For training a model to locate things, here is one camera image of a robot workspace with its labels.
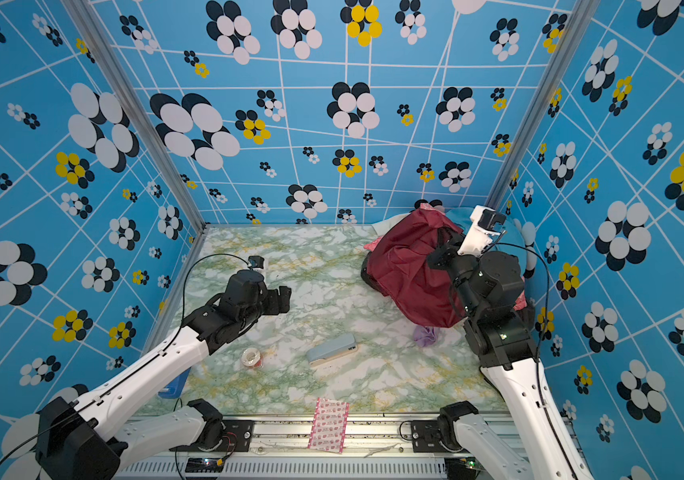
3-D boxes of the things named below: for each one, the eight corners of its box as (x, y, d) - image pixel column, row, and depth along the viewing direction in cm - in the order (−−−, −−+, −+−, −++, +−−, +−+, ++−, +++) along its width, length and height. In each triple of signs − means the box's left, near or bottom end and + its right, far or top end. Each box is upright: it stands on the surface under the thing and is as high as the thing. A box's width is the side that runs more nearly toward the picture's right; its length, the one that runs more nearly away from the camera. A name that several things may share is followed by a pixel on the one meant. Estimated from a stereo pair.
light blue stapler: (312, 369, 86) (310, 363, 82) (306, 356, 89) (304, 350, 85) (357, 348, 90) (357, 341, 86) (351, 336, 93) (351, 329, 89)
